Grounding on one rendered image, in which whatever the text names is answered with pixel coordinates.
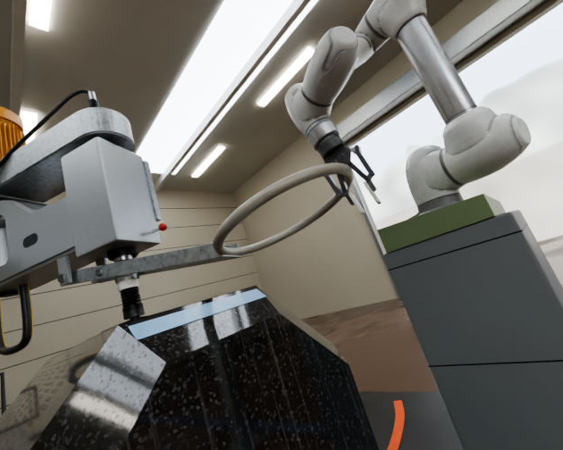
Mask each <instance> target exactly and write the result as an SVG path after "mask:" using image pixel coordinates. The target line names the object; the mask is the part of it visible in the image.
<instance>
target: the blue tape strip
mask: <svg viewBox="0 0 563 450"><path fill-rule="evenodd" d="M263 297H266V296H265V295H264V294H263V293H262V292H260V291H259V290H258V289H253V290H249V291H247V292H244V293H240V294H237V295H234V296H229V297H225V298H223V299H220V300H216V301H213V302H210V303H207V304H202V305H199V306H195V307H192V308H189V309H186V310H183V311H180V312H175V313H171V314H168V315H165V316H162V317H159V318H155V319H153V320H150V321H144V322H141V323H138V324H135V325H131V326H129V329H130V331H131V333H132V334H133V336H134V337H135V338H136V339H137V340H139V339H142V338H146V337H149V336H152V335H154V334H156V333H159V332H162V331H165V330H168V329H172V328H175V327H178V326H180V325H183V324H186V323H189V322H192V321H196V320H199V319H202V318H205V317H207V316H210V315H213V314H216V313H219V312H222V311H225V310H228V309H231V308H233V307H236V306H239V305H242V304H246V303H249V302H252V301H255V300H257V299H260V298H263Z"/></svg>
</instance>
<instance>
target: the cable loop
mask: <svg viewBox="0 0 563 450"><path fill-rule="evenodd" d="M19 289H20V298H21V315H22V339H21V342H20V343H19V344H18V345H16V346H12V347H8V346H7V345H6V343H5V341H4V333H3V324H2V314H1V304H0V354H1V355H9V354H15V353H17V352H19V351H20V350H22V349H23V348H25V347H26V346H27V345H28V343H29V342H30V340H31V338H32V333H33V318H32V308H31V300H30V291H29V285H28V284H24V285H20V286H19Z"/></svg>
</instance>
